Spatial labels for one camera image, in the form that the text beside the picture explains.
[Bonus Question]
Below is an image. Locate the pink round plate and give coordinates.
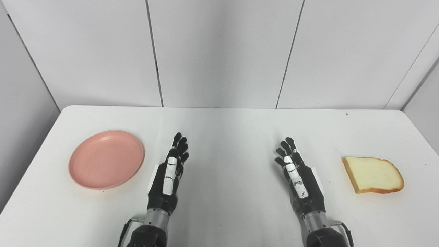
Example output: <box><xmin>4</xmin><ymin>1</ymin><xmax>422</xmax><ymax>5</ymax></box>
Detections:
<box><xmin>68</xmin><ymin>130</ymin><xmax>145</xmax><ymax>190</ymax></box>

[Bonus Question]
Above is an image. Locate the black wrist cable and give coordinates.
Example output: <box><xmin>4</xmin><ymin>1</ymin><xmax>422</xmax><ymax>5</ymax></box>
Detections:
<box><xmin>117</xmin><ymin>216</ymin><xmax>146</xmax><ymax>247</ymax></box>
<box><xmin>330</xmin><ymin>220</ymin><xmax>354</xmax><ymax>247</ymax></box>

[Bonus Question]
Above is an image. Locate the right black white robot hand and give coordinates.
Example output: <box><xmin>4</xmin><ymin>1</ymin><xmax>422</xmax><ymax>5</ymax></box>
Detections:
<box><xmin>274</xmin><ymin>137</ymin><xmax>327</xmax><ymax>217</ymax></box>

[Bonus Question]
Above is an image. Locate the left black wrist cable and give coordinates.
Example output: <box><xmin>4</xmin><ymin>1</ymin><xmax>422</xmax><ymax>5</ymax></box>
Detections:
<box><xmin>117</xmin><ymin>216</ymin><xmax>146</xmax><ymax>247</ymax></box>

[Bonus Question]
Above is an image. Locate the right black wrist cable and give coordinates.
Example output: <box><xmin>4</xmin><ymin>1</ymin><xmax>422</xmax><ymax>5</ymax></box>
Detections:
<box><xmin>330</xmin><ymin>220</ymin><xmax>354</xmax><ymax>247</ymax></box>

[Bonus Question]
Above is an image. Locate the slice of white bread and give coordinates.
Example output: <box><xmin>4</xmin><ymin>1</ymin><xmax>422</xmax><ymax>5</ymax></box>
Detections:
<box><xmin>342</xmin><ymin>156</ymin><xmax>404</xmax><ymax>195</ymax></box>

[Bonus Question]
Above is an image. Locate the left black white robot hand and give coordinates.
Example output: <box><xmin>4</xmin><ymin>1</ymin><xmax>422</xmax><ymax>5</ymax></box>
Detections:
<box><xmin>147</xmin><ymin>132</ymin><xmax>189</xmax><ymax>215</ymax></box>

